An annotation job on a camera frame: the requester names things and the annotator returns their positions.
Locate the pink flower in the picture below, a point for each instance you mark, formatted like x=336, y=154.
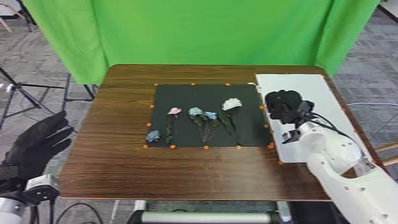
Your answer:
x=174, y=111

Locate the grey-blue flower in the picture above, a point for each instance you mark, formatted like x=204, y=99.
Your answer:
x=153, y=135
x=196, y=111

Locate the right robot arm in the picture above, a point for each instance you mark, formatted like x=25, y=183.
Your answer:
x=348, y=180

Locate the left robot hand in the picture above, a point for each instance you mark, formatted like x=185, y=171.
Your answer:
x=36, y=146

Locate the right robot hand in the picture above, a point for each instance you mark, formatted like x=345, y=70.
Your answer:
x=284, y=105

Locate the black tripod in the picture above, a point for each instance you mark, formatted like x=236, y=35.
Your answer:
x=20, y=96

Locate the white flower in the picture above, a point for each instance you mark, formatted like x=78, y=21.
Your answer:
x=231, y=104

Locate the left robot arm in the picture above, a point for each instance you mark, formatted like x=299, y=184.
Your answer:
x=37, y=191

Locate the dark mat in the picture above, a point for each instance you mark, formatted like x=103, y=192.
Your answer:
x=196, y=96

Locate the pale grey bar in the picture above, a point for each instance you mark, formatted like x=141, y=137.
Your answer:
x=206, y=218

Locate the light blue flower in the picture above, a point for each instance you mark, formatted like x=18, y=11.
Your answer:
x=210, y=115

